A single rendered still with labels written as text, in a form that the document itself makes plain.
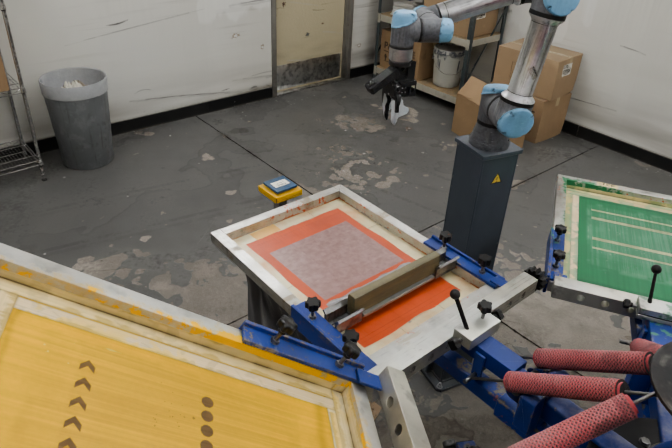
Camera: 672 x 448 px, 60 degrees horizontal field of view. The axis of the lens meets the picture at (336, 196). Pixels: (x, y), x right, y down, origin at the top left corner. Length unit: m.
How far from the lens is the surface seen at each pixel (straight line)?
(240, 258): 1.91
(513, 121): 2.05
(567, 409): 1.56
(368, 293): 1.68
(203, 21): 5.34
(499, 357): 1.59
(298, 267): 1.92
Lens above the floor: 2.13
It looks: 30 degrees down
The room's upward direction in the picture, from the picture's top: 3 degrees clockwise
